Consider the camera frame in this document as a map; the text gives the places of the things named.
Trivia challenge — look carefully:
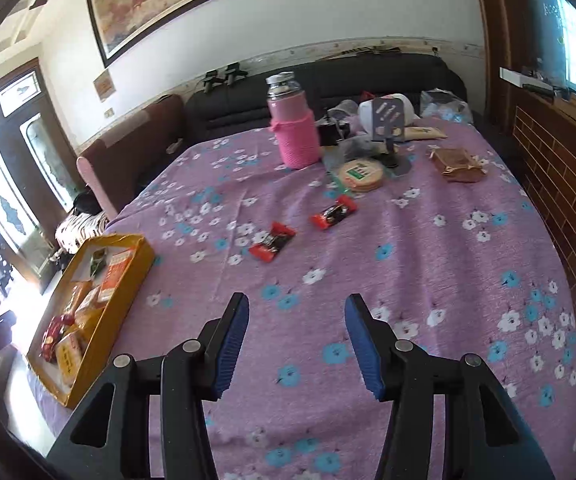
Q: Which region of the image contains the wooden television cabinet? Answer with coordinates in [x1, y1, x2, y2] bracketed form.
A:
[500, 75, 576, 341]

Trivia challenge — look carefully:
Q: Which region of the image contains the round cracker packet green label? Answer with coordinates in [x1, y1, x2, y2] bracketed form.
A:
[329, 157, 385, 193]

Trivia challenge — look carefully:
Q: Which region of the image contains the wooden glass door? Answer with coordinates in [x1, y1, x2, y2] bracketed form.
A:
[0, 57, 76, 291]

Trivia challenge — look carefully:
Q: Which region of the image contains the dark clear snack bag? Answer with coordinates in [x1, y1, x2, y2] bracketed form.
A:
[340, 135, 383, 161]

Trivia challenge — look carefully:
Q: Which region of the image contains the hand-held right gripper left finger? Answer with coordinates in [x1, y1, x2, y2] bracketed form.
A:
[45, 291, 250, 480]

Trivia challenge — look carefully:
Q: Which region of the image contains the plain yellow snack packet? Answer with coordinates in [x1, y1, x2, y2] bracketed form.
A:
[75, 305, 104, 334]

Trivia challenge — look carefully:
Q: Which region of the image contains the white red snack packet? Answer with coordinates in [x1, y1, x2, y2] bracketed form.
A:
[42, 315, 76, 363]

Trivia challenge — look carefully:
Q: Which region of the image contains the white shelf board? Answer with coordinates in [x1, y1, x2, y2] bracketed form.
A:
[500, 67, 555, 92]

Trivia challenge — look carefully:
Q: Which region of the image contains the orange printed snack packet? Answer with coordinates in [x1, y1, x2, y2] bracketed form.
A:
[56, 332, 89, 387]

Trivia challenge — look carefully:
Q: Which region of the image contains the clear plastic bag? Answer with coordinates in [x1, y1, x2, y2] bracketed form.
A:
[420, 89, 474, 124]

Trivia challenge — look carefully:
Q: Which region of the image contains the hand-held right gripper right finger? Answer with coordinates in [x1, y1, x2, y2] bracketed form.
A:
[344, 293, 556, 480]

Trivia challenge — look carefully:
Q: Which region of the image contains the large orange cracker packet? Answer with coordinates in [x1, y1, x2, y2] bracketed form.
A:
[98, 251, 134, 309]

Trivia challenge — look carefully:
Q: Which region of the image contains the pink bottle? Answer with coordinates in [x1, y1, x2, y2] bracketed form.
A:
[266, 71, 322, 170]

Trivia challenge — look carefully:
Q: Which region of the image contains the purple floral tablecloth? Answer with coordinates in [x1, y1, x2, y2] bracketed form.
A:
[28, 122, 576, 480]

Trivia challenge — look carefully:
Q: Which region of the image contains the grey phone stand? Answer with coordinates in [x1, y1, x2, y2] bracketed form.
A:
[370, 99, 412, 179]

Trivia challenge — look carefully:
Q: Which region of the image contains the brown armchair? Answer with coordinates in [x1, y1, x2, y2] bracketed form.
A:
[76, 94, 187, 221]

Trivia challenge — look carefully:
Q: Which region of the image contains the small wall sign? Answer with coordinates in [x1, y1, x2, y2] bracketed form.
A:
[92, 71, 114, 101]

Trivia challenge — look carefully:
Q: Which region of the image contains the beige flat packet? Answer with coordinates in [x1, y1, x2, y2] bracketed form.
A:
[403, 126, 449, 141]

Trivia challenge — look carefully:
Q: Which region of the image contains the yellow cardboard box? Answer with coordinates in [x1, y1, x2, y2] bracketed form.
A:
[26, 233, 156, 409]

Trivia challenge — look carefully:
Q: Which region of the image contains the yellow biscuit packet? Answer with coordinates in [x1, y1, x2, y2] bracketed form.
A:
[65, 282, 93, 318]

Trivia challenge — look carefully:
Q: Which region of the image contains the black sofa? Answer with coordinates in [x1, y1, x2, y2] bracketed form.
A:
[185, 55, 469, 156]

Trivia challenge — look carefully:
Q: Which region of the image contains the framed wall painting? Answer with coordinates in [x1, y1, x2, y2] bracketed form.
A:
[86, 0, 296, 68]

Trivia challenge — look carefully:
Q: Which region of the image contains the red black candy packet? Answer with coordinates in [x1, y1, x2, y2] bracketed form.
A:
[310, 196, 357, 231]
[249, 221, 297, 264]

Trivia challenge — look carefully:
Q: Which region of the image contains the brown snack packet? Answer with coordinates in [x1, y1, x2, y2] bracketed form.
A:
[428, 147, 492, 184]

